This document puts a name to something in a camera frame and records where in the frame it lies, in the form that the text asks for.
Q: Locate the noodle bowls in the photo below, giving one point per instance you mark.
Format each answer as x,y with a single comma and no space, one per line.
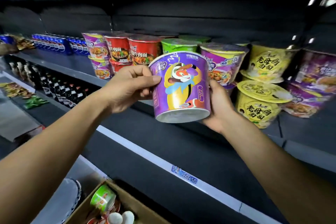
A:
102,197

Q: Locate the pile of green snack packets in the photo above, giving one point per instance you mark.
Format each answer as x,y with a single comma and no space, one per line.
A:
35,102

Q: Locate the green cup noodle bowl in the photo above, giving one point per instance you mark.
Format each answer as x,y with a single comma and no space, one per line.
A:
195,38
178,45

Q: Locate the pile of red yellow packets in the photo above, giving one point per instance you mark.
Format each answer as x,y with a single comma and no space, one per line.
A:
23,42

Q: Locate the brown cardboard box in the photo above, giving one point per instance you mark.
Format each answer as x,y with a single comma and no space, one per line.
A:
131,202

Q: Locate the row of blue soda cans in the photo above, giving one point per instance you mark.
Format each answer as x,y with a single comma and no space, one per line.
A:
57,45

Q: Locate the person's left forearm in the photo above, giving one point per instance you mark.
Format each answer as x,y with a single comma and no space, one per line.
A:
47,153

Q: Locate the pile of yellow snack packets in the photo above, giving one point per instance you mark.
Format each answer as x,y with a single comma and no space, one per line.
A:
14,90

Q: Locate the dark metal store shelving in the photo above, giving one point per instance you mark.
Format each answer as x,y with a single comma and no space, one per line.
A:
183,153

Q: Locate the person's right forearm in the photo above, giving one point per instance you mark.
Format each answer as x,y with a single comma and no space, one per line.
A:
283,179

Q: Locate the purple cup noodle bowl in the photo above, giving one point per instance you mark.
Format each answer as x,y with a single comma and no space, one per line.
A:
304,103
102,70
225,63
317,71
229,87
231,42
95,45
181,84

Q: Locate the row of dark glass bottles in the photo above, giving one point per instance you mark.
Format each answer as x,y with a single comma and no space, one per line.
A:
60,90

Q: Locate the person's right hand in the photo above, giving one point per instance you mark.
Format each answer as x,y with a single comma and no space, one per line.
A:
221,111

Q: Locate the row of light sauce bottles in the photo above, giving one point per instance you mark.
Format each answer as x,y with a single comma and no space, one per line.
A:
21,70

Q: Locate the red cup noodle bowl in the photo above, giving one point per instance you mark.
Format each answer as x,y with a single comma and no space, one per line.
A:
118,48
144,50
118,65

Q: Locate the person's left hand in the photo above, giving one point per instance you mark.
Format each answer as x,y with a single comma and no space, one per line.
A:
126,87

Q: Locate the blue price tag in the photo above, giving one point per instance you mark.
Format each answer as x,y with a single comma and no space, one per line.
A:
183,174

